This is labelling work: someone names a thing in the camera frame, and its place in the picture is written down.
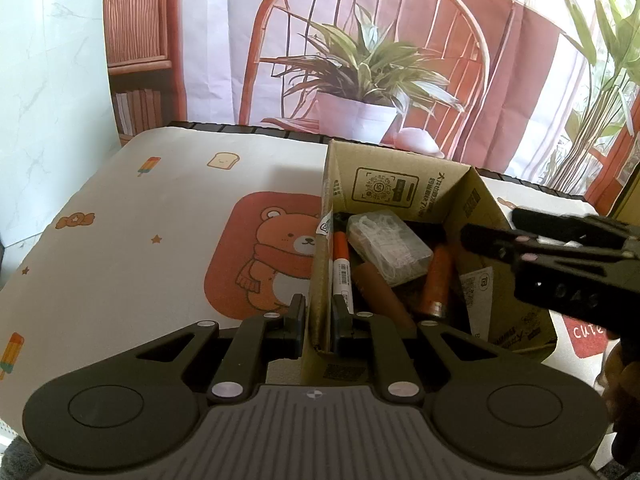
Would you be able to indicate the person's right hand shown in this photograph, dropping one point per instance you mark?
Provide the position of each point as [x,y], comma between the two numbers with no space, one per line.
[620,385]

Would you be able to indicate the orange cylindrical tube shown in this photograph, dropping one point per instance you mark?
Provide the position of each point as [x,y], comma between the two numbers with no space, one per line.
[436,280]

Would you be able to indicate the brown cardboard panel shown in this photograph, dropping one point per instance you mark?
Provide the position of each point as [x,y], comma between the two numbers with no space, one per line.
[627,195]

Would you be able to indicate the brown cardboard box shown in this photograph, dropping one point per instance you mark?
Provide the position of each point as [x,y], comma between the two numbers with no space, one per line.
[450,195]

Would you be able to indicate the cartoon printed tablecloth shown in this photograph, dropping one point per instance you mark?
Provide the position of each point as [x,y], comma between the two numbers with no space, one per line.
[125,260]

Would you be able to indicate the reddish-brown cylindrical tube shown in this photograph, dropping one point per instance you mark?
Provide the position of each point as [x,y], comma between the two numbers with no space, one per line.
[380,295]

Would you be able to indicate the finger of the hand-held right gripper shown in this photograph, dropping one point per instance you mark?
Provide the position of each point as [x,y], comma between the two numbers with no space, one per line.
[495,242]
[560,227]

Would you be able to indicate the white marble board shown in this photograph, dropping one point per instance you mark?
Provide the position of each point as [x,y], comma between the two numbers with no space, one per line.
[55,85]

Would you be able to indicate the clear plastic packet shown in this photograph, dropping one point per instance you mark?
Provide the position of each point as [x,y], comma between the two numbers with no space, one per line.
[390,245]

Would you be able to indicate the orange-capped white marker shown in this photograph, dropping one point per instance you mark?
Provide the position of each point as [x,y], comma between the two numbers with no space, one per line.
[342,280]

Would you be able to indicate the printed chair and plant backdrop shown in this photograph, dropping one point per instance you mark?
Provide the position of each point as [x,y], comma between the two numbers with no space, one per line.
[215,35]

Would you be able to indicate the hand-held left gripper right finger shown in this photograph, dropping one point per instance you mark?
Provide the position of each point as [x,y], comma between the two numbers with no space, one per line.
[339,327]

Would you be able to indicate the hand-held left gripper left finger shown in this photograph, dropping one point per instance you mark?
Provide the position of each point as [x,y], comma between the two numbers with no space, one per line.
[298,322]

